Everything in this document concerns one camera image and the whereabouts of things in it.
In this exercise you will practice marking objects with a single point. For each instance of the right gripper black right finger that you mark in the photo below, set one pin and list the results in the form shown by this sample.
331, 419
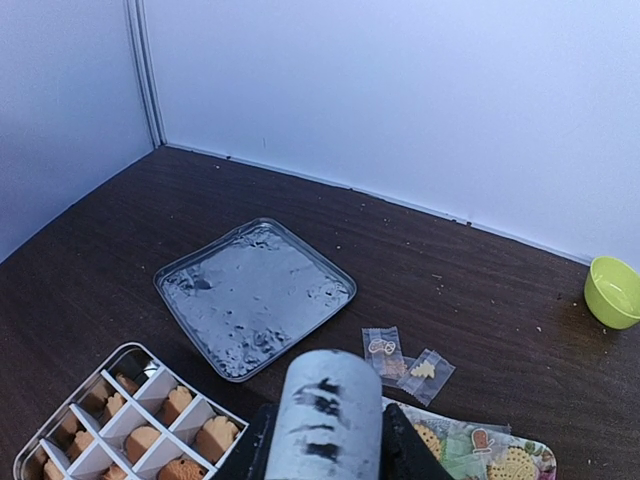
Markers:
404, 455

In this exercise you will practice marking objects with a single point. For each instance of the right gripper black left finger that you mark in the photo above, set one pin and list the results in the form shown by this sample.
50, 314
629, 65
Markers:
248, 458

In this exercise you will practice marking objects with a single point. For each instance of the silver serving tongs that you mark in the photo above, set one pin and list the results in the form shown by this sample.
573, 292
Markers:
329, 422

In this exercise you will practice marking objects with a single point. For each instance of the round tan perforated biscuit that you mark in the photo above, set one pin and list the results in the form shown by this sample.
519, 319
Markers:
430, 439

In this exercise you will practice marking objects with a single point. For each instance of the floral rectangular tray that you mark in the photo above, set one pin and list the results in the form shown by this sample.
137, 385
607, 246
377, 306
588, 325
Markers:
468, 447

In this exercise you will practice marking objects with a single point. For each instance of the chocolate chip cookie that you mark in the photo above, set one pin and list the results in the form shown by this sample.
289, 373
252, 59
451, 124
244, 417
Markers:
182, 469

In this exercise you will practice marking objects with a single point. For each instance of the clear printed cookie wrappers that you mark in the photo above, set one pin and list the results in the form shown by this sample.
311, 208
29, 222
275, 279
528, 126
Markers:
422, 377

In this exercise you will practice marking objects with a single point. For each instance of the tan biscuit at tongs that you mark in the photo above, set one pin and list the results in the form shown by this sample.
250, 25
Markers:
517, 464

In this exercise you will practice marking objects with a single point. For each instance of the grey divided cookie tin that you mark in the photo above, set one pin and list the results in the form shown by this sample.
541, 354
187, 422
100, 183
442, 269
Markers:
127, 420

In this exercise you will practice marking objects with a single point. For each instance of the silver tin lid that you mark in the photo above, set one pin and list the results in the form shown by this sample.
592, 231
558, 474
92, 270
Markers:
248, 297

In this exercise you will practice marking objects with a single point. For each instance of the lime green bowl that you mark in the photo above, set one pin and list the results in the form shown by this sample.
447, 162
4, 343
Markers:
611, 292

